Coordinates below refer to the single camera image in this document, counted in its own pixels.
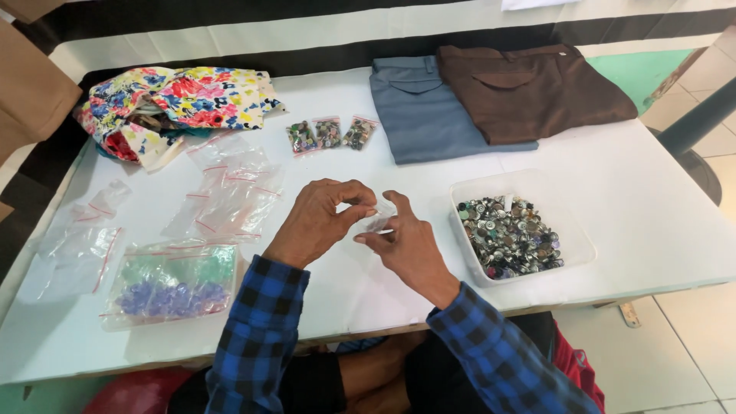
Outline red plastic stool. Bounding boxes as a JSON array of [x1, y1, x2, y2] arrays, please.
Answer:
[[82, 367, 194, 414]]

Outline person's right hand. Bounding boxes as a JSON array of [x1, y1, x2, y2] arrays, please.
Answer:
[[353, 190, 462, 311]]

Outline crumpled clear zip bag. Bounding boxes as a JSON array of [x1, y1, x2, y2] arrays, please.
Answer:
[[71, 179, 133, 223]]

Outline floral patterned cloth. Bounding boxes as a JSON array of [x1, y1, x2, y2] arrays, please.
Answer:
[[74, 66, 287, 173]]

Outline small bag of greenish buttons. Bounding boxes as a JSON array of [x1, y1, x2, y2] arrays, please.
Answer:
[[286, 120, 320, 158]]

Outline large flat clear zip bag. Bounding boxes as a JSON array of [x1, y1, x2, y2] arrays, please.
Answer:
[[16, 223, 125, 304]]

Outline pile of empty zip bags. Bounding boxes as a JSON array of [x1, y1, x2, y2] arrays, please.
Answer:
[[160, 131, 286, 243]]

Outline folded brown trousers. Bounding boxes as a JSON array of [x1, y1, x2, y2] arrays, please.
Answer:
[[435, 44, 639, 146]]

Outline person's lap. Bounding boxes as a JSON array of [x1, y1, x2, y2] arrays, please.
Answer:
[[167, 312, 556, 414]]

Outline heap of metal buttons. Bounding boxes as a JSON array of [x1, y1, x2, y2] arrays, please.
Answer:
[[456, 195, 566, 281]]

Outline small bag of dark buttons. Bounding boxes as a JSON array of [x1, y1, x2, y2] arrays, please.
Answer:
[[342, 114, 380, 153]]

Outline small bag of brown buttons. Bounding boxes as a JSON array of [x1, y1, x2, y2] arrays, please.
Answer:
[[313, 116, 343, 151]]

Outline small clear zip bag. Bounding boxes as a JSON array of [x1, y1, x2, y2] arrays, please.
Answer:
[[362, 199, 399, 234]]

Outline brown cardboard piece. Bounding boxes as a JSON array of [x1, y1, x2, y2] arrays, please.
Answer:
[[0, 0, 84, 166]]

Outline bag of purple green buttons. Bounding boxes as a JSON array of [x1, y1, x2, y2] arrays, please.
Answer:
[[99, 238, 240, 332]]

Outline person's left hand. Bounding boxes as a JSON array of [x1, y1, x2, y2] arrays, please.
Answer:
[[263, 178, 378, 271]]

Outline black round stool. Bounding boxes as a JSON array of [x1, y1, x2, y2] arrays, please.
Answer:
[[646, 77, 736, 207]]

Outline folded blue-grey trousers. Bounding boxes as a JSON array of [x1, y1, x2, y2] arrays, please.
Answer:
[[369, 55, 540, 166]]

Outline red cloth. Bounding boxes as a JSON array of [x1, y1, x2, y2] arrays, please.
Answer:
[[551, 321, 606, 414]]

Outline clear plastic container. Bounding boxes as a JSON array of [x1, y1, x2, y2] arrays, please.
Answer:
[[448, 168, 598, 289]]

